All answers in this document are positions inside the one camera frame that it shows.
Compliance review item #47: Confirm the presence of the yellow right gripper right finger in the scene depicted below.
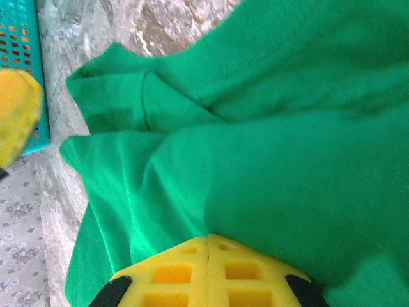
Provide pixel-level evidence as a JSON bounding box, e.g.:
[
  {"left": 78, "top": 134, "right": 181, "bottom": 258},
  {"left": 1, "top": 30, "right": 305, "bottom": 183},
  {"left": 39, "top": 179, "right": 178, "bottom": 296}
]
[{"left": 207, "top": 233, "right": 332, "bottom": 307}]

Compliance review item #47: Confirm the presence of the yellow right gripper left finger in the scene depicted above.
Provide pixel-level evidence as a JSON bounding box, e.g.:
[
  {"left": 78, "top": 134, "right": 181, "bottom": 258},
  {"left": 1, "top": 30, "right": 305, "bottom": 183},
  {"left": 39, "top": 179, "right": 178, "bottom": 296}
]
[{"left": 91, "top": 233, "right": 209, "bottom": 307}]

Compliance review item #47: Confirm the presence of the green t-shirt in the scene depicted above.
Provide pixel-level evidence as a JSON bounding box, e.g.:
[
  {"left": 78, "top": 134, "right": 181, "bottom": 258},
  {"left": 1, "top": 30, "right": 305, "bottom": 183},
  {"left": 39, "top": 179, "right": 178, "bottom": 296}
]
[{"left": 59, "top": 0, "right": 409, "bottom": 307}]

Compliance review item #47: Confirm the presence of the teal plastic basket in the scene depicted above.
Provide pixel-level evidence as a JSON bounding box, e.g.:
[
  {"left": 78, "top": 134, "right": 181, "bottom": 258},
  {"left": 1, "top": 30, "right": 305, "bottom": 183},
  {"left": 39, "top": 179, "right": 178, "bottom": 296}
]
[{"left": 0, "top": 0, "right": 52, "bottom": 157}]

